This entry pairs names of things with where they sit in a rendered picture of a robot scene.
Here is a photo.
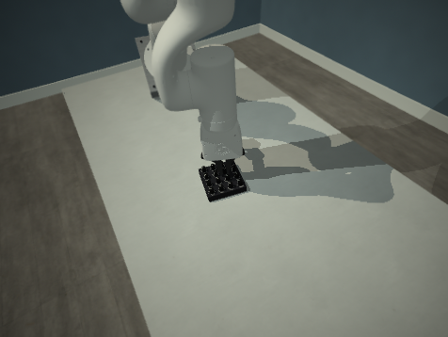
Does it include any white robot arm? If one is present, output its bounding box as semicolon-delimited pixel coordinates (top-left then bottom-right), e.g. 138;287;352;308
120;0;237;131

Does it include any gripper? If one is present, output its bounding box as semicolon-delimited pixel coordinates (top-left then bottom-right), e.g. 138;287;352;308
200;120;245;175

